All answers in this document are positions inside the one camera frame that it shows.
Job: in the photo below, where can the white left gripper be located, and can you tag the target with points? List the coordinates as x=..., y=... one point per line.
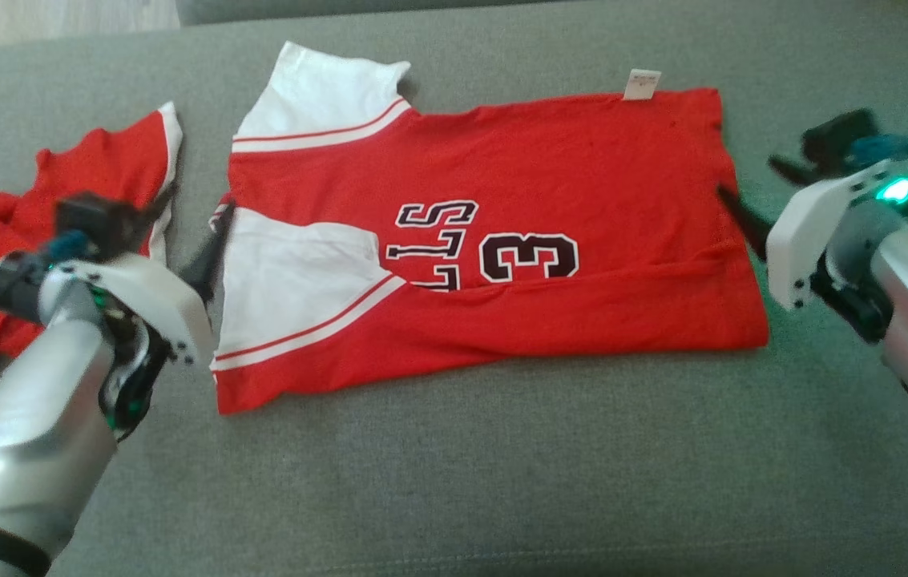
x=153, y=300

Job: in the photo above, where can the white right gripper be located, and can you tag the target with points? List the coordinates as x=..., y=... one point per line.
x=814, y=224

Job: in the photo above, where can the red shorts with white trim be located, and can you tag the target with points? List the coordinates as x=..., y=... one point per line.
x=109, y=168

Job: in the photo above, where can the red and white basketball jersey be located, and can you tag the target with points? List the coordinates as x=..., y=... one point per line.
x=582, y=160

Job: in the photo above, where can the grey sofa back cushion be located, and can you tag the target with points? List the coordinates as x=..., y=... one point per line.
x=301, y=8

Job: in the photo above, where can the grey sofa seat cushion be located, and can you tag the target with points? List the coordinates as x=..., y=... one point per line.
x=502, y=481

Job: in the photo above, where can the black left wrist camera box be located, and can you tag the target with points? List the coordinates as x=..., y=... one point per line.
x=97, y=220

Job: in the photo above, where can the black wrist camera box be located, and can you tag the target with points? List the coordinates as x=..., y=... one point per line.
x=97, y=220
x=838, y=140

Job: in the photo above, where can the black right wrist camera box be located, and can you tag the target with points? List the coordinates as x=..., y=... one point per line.
x=838, y=140

